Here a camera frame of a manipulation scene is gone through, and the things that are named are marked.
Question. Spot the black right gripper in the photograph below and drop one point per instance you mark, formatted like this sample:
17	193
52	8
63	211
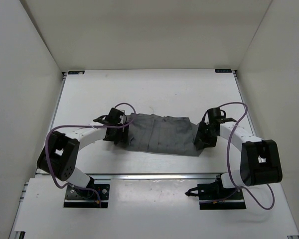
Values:
208	143

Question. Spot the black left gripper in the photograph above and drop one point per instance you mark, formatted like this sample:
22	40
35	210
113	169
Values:
122	137

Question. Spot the grey pleated skirt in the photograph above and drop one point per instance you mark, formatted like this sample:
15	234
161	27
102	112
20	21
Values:
162	135

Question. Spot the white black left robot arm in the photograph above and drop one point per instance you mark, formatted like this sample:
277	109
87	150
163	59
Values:
59	156

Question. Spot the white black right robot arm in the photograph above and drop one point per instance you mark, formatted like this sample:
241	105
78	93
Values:
259	161

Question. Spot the right corner label sticker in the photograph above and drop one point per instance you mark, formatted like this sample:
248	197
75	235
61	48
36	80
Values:
223	70

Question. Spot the corner label sticker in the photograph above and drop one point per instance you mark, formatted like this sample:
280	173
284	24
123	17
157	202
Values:
76	72
223	70

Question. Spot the left corner label sticker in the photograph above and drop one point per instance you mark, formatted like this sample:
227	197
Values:
76	72

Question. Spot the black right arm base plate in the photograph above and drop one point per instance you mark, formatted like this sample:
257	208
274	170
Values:
213	196

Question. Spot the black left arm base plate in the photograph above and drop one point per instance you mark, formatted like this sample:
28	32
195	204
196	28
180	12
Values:
78	198

